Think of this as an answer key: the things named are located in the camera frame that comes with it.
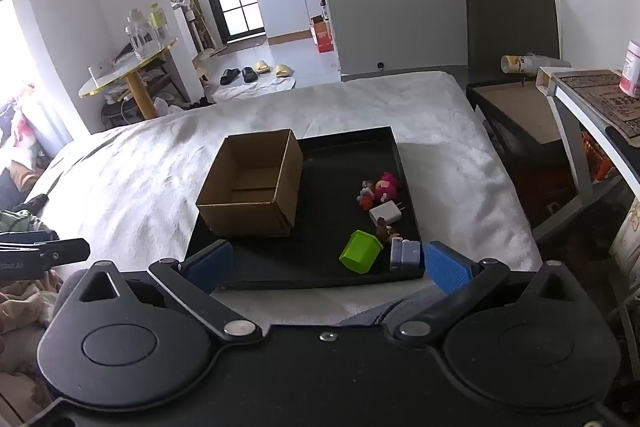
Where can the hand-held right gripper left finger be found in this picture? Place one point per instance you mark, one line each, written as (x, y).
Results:
(212, 264)

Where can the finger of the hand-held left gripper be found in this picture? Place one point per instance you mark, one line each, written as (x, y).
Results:
(65, 251)

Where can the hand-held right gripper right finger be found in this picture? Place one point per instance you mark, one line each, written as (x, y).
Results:
(447, 272)

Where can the grey purple block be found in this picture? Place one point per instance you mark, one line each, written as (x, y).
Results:
(405, 254)

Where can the pink toy figure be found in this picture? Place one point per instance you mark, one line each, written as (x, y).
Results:
(386, 231)
(387, 186)

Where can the brown cardboard box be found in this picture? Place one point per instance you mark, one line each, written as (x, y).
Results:
(250, 187)

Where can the white charger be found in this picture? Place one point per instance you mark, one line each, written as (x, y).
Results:
(384, 213)

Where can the green hexagonal container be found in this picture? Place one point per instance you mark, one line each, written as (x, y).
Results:
(360, 252)

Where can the red figurine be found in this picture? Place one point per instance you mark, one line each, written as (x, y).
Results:
(367, 201)

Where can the black tray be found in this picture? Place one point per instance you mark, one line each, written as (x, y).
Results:
(320, 257)

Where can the beige cloth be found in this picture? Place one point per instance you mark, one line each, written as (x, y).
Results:
(20, 307)

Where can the green striped cloth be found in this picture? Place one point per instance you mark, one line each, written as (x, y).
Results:
(17, 221)

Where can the colourful pillow pile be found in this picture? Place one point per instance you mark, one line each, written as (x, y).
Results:
(25, 132)

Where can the white floor mat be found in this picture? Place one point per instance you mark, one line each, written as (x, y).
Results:
(250, 91)

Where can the black slipper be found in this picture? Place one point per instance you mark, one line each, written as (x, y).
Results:
(249, 74)
(230, 77)

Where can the orange crate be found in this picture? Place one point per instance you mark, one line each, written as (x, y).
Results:
(597, 157)

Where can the round marble table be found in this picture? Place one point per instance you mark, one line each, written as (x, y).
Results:
(125, 69)

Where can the yellow slipper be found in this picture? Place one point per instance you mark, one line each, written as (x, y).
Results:
(261, 67)
(283, 70)

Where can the white desk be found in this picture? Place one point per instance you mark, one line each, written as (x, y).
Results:
(590, 117)

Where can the paper cup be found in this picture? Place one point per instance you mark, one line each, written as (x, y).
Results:
(525, 64)

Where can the clear plastic bottle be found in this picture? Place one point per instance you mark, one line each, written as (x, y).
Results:
(136, 34)

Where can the brown desk mat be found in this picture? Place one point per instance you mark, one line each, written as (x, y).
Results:
(605, 99)

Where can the green label bottle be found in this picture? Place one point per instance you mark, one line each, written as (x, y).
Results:
(157, 19)

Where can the orange cardboard box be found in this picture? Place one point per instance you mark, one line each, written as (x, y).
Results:
(322, 34)

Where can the white kitchen cabinet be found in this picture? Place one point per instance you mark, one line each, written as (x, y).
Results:
(285, 4)

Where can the pink white jar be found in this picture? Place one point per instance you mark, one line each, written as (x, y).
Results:
(631, 69)

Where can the spray bottle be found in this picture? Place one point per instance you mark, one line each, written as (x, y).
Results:
(323, 4)

